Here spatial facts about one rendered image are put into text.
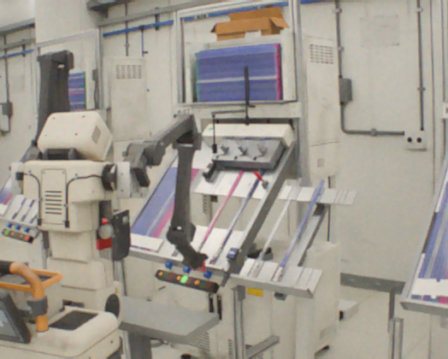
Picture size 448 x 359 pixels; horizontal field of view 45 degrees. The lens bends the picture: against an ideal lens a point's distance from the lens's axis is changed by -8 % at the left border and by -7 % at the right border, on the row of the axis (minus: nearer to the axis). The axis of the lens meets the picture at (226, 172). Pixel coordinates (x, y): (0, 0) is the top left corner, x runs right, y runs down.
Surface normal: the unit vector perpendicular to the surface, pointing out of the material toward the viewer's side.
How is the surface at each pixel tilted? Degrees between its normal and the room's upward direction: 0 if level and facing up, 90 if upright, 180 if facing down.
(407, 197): 90
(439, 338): 90
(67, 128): 47
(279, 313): 90
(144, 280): 90
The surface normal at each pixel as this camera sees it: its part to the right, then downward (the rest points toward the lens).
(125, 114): 0.77, 0.05
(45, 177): -0.33, -0.01
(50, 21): -0.63, 0.12
